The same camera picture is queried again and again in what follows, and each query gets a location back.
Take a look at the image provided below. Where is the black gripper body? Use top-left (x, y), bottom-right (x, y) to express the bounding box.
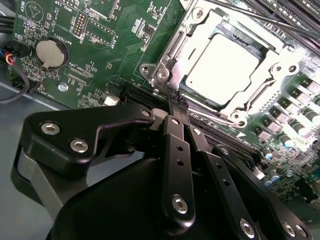
top-left (47, 157), bottom-right (237, 240)

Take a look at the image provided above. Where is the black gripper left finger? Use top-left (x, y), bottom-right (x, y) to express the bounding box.
top-left (10, 90), bottom-right (197, 232)

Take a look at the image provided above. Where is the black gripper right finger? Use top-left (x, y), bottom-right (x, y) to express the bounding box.
top-left (179, 93), bottom-right (313, 240)

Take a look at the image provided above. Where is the silver CPU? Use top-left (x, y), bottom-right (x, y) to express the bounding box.
top-left (178, 31), bottom-right (262, 111)

